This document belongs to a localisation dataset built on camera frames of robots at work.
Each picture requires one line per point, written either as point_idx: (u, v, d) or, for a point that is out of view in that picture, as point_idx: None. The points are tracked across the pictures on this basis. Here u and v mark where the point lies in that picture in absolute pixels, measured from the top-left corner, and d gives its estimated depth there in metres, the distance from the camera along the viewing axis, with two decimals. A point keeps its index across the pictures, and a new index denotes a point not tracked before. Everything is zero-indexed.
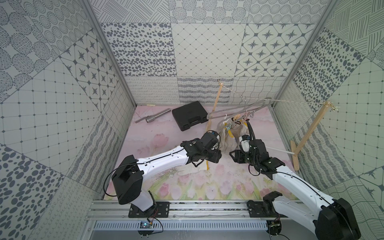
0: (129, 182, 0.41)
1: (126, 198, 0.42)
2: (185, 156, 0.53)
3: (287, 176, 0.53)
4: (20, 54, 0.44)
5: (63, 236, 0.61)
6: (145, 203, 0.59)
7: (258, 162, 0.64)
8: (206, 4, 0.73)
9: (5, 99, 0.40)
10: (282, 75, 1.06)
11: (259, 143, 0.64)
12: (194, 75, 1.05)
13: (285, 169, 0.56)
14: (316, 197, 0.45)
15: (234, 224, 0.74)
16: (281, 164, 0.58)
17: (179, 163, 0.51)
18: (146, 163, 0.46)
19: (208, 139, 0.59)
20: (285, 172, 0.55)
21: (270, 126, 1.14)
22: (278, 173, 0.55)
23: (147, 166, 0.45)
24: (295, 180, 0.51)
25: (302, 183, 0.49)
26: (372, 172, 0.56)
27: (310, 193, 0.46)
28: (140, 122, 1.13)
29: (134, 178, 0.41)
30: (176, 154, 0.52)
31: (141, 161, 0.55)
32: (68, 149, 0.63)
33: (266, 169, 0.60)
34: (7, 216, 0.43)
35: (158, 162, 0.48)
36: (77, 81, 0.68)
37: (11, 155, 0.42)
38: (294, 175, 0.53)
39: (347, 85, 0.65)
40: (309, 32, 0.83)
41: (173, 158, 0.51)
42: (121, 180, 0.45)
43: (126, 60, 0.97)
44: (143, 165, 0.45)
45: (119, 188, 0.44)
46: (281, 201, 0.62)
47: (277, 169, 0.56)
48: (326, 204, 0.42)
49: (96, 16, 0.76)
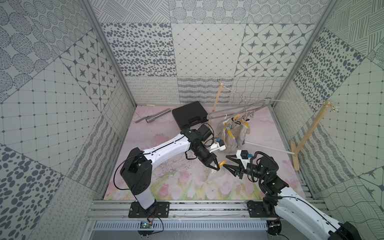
0: (139, 172, 0.43)
1: (138, 188, 0.44)
2: (187, 142, 0.56)
3: (293, 199, 0.54)
4: (20, 54, 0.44)
5: (63, 236, 0.61)
6: (147, 201, 0.60)
7: (265, 183, 0.63)
8: (206, 4, 0.73)
9: (6, 99, 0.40)
10: (282, 75, 1.06)
11: (272, 168, 0.59)
12: (194, 75, 1.05)
13: (290, 190, 0.57)
14: (323, 221, 0.46)
15: (234, 224, 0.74)
16: (285, 185, 0.60)
17: (183, 150, 0.54)
18: (152, 153, 0.48)
19: (205, 129, 0.65)
20: (289, 194, 0.56)
21: (270, 127, 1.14)
22: (283, 196, 0.56)
23: (153, 155, 0.48)
24: (301, 203, 0.52)
25: (307, 207, 0.51)
26: (372, 172, 0.56)
27: (317, 217, 0.47)
28: (140, 122, 1.13)
29: (143, 168, 0.43)
30: (179, 141, 0.55)
31: (147, 151, 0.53)
32: (68, 149, 0.63)
33: (271, 191, 0.61)
34: (7, 216, 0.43)
35: (163, 150, 0.50)
36: (77, 81, 0.68)
37: (11, 155, 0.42)
38: (299, 197, 0.54)
39: (347, 85, 0.65)
40: (309, 32, 0.83)
41: (176, 144, 0.53)
42: (131, 173, 0.47)
43: (126, 60, 0.97)
44: (150, 154, 0.47)
45: (128, 179, 0.46)
46: (284, 209, 0.60)
47: (281, 192, 0.58)
48: (334, 230, 0.43)
49: (96, 16, 0.76)
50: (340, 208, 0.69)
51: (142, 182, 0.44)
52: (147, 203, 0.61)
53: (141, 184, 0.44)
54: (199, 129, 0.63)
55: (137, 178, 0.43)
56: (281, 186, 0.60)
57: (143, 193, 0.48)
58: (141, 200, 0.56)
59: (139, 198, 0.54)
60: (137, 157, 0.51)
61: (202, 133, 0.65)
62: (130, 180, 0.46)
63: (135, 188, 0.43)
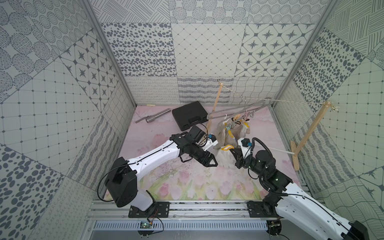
0: (123, 183, 0.40)
1: (124, 200, 0.43)
2: (176, 148, 0.54)
3: (299, 197, 0.51)
4: (20, 54, 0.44)
5: (62, 236, 0.61)
6: (144, 203, 0.59)
7: (266, 180, 0.59)
8: (206, 4, 0.73)
9: (5, 99, 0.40)
10: (282, 75, 1.06)
11: (270, 161, 0.56)
12: (194, 75, 1.05)
13: (294, 187, 0.54)
14: (334, 223, 0.44)
15: (235, 224, 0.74)
16: (289, 182, 0.56)
17: (172, 157, 0.52)
18: (137, 162, 0.46)
19: (196, 131, 0.61)
20: (295, 191, 0.53)
21: (270, 127, 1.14)
22: (289, 195, 0.53)
23: (139, 165, 0.45)
24: (308, 201, 0.49)
25: (315, 205, 0.48)
26: (372, 172, 0.56)
27: (327, 218, 0.45)
28: (140, 122, 1.13)
29: (127, 179, 0.41)
30: (167, 148, 0.53)
31: (133, 161, 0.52)
32: (68, 149, 0.63)
33: (274, 187, 0.57)
34: (7, 216, 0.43)
35: (149, 159, 0.48)
36: (77, 81, 0.68)
37: (11, 155, 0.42)
38: (305, 194, 0.51)
39: (347, 85, 0.65)
40: (310, 32, 0.83)
41: (164, 152, 0.51)
42: (116, 184, 0.45)
43: (126, 60, 0.97)
44: (135, 164, 0.45)
45: (114, 191, 0.44)
46: (285, 209, 0.60)
47: (286, 189, 0.54)
48: (346, 231, 0.42)
49: (95, 16, 0.76)
50: (340, 208, 0.69)
51: (127, 193, 0.42)
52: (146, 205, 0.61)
53: (126, 195, 0.42)
54: (190, 131, 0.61)
55: (121, 190, 0.41)
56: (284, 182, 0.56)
57: (136, 198, 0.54)
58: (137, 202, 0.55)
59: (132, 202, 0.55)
60: (121, 167, 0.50)
61: (193, 135, 0.62)
62: (115, 192, 0.42)
63: (120, 201, 0.42)
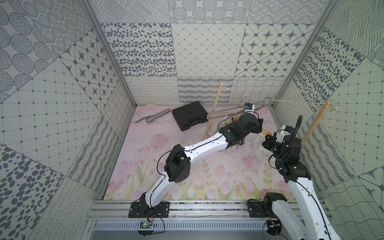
0: (180, 166, 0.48)
1: (179, 178, 0.50)
2: (225, 142, 0.57)
3: (304, 192, 0.48)
4: (20, 54, 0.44)
5: (62, 236, 0.61)
6: (157, 199, 0.61)
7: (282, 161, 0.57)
8: (206, 4, 0.73)
9: (5, 99, 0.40)
10: (282, 75, 1.06)
11: (295, 143, 0.55)
12: (194, 75, 1.05)
13: (306, 183, 0.50)
14: (321, 227, 0.41)
15: (235, 224, 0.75)
16: (304, 176, 0.51)
17: (219, 149, 0.55)
18: (191, 150, 0.53)
19: (244, 123, 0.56)
20: (305, 185, 0.49)
21: (270, 127, 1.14)
22: (296, 183, 0.50)
23: (192, 153, 0.52)
24: (310, 199, 0.46)
25: (315, 206, 0.45)
26: (372, 172, 0.56)
27: (318, 221, 0.42)
28: (140, 122, 1.13)
29: (184, 164, 0.49)
30: (217, 140, 0.57)
31: (187, 148, 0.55)
32: (68, 149, 0.63)
33: (286, 170, 0.54)
34: (7, 216, 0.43)
35: (202, 149, 0.54)
36: (77, 81, 0.68)
37: (11, 155, 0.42)
38: (313, 194, 0.47)
39: (347, 85, 0.65)
40: (310, 32, 0.83)
41: (214, 144, 0.56)
42: (174, 165, 0.55)
43: (126, 60, 0.97)
44: (189, 152, 0.53)
45: (172, 170, 0.54)
46: (281, 207, 0.61)
47: (298, 178, 0.51)
48: None
49: (95, 16, 0.76)
50: (340, 208, 0.69)
51: (182, 174, 0.49)
52: (149, 199, 0.62)
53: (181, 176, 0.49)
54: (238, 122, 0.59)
55: (178, 171, 0.51)
56: (300, 173, 0.52)
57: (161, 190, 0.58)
58: (155, 197, 0.60)
59: (155, 194, 0.60)
60: (179, 151, 0.52)
61: (241, 128, 0.60)
62: (173, 171, 0.54)
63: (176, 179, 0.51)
